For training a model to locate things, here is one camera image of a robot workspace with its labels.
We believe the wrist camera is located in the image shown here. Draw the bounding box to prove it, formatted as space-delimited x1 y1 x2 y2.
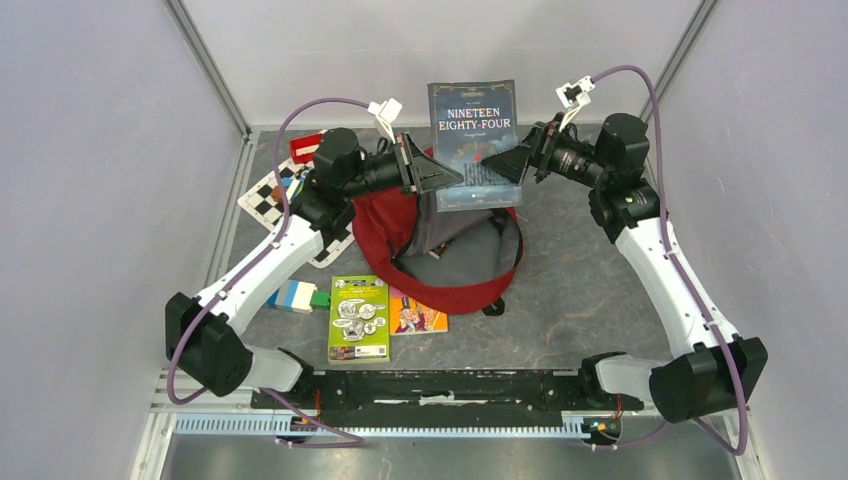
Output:
366 97 403 144
555 76 595 131

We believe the orange Roald Dahl book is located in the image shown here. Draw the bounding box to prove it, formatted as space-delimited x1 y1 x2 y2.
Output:
389 287 449 336

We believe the toy block train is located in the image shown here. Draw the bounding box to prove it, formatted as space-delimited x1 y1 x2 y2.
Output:
264 279 331 313

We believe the green treehouse book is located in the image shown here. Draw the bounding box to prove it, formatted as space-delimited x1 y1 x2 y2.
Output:
327 275 390 365

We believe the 169-storey treehouse book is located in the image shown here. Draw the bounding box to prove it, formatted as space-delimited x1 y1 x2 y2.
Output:
428 240 453 259

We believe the black white chess mat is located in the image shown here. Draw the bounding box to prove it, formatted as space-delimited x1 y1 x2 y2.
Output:
237 157 354 269

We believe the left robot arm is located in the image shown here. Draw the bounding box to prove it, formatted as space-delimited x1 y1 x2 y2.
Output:
165 128 463 408

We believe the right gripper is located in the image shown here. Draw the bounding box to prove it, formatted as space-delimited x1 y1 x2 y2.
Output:
482 112 611 189

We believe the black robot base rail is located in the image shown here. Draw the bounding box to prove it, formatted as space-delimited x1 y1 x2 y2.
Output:
282 365 645 428

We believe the colourful toy block cluster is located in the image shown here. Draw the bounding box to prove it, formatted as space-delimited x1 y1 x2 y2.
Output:
270 164 311 204

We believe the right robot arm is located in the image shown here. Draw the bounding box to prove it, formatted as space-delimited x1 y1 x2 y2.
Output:
481 113 768 423

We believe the red plastic box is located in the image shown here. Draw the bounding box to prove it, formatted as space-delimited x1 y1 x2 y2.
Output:
289 131 323 165

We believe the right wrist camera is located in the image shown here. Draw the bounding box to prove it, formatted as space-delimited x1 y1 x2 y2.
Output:
555 76 595 131

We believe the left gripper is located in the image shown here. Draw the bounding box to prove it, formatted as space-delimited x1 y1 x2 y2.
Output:
342 132 463 200

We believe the red backpack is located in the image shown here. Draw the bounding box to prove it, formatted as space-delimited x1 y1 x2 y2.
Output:
349 154 524 316

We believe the blue nineteen eighty-four book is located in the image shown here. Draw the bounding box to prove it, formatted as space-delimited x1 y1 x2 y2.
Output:
427 79 522 212

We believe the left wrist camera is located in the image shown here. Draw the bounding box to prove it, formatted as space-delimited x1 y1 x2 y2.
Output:
366 97 403 144

